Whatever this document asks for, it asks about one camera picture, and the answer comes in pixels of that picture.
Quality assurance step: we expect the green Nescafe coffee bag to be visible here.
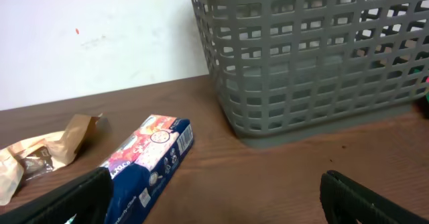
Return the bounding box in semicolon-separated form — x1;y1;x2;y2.
410;66;428;99

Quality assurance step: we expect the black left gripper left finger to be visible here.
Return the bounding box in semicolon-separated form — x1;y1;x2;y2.
1;167;113;224

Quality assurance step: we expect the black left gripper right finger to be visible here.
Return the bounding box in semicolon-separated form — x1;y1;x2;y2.
320;170;428;224

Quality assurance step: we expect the blue Kleenex tissue multipack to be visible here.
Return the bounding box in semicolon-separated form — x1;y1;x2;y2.
101;115;194;224

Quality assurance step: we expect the grey plastic lattice basket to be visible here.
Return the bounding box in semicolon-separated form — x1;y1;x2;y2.
191;0;428;148

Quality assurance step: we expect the beige paper bag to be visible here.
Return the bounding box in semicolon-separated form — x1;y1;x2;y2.
1;115;100;206

